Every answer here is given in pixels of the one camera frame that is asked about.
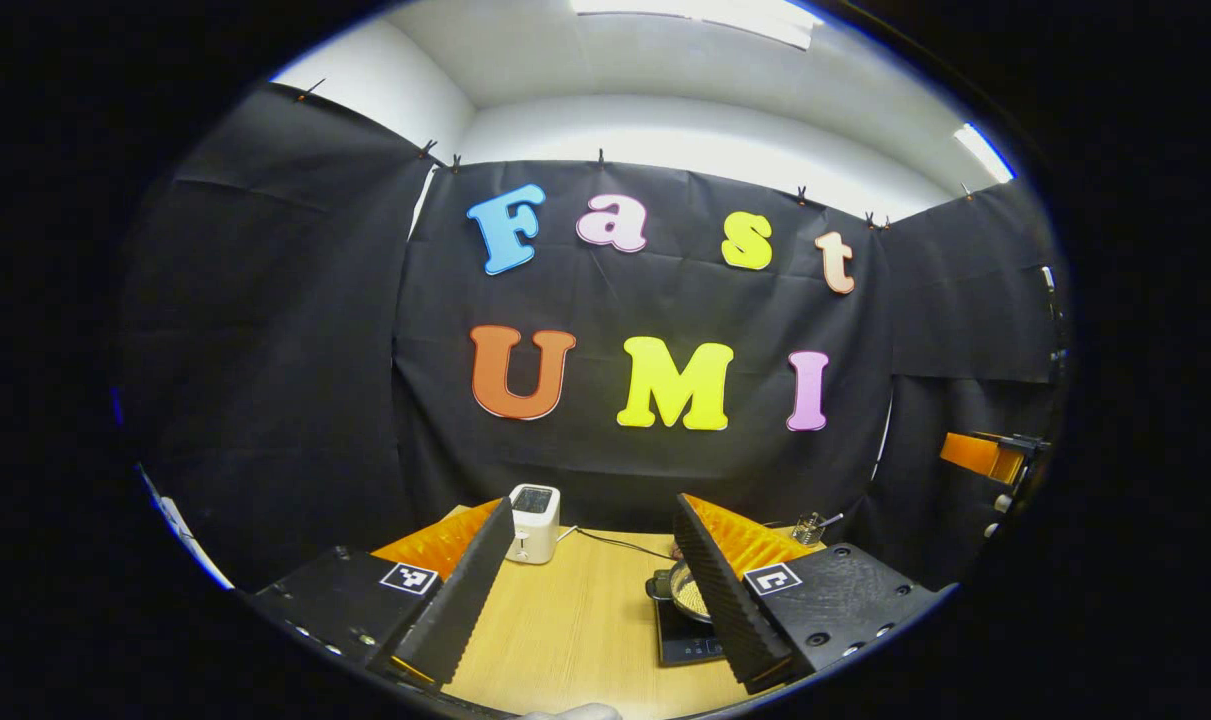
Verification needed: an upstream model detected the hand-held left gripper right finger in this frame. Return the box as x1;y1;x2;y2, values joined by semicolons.
673;492;951;696

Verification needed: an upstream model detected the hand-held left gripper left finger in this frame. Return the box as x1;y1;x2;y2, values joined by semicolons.
245;497;518;691

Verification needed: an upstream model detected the black induction cooktop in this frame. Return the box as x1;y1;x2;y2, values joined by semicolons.
653;595;732;668

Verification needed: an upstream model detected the steel pot with black handles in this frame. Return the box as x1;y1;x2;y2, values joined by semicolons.
646;558;716;626

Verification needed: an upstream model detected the white toaster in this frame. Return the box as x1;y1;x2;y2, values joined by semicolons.
505;484;562;565

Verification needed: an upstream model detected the small ceiling light panel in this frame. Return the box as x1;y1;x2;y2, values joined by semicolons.
953;122;1018;186

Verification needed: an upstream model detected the black backdrop cloth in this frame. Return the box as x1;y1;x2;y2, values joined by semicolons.
115;85;1066;591

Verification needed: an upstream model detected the black power cable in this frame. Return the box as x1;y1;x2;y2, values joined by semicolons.
557;525;678;561

